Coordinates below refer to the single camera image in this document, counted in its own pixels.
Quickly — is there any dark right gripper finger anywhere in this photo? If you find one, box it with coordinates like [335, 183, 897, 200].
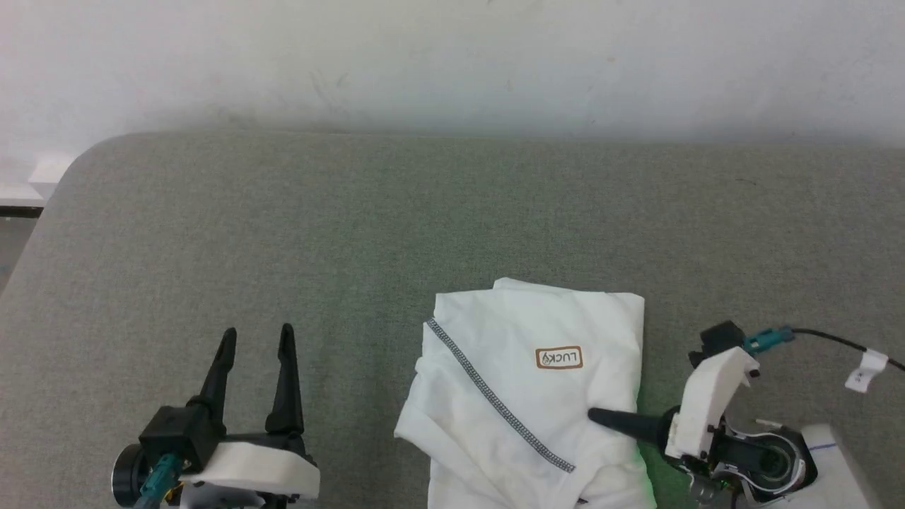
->
[587, 408, 669, 446]

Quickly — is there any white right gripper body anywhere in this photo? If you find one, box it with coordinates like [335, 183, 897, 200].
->
[658, 345, 763, 464]

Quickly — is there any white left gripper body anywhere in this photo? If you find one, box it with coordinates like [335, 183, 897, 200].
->
[180, 433, 320, 501]

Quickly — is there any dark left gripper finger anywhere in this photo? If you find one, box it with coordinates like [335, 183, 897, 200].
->
[265, 323, 306, 435]
[187, 327, 238, 425]

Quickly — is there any white garment with brown label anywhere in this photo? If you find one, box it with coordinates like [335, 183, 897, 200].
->
[394, 277, 658, 509]

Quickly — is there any grey-green fabric sofa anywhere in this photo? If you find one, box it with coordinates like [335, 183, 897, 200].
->
[0, 131, 905, 509]

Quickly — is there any right camera cable teal plug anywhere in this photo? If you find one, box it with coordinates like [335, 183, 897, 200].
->
[742, 325, 905, 374]

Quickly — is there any camera cable teal plug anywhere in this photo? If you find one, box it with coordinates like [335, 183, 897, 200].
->
[134, 452, 185, 509]
[742, 325, 905, 374]

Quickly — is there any left camera cable teal plug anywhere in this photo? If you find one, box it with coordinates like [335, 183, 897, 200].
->
[134, 452, 185, 509]

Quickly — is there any white cable label tag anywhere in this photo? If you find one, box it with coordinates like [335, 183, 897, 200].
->
[845, 349, 889, 394]

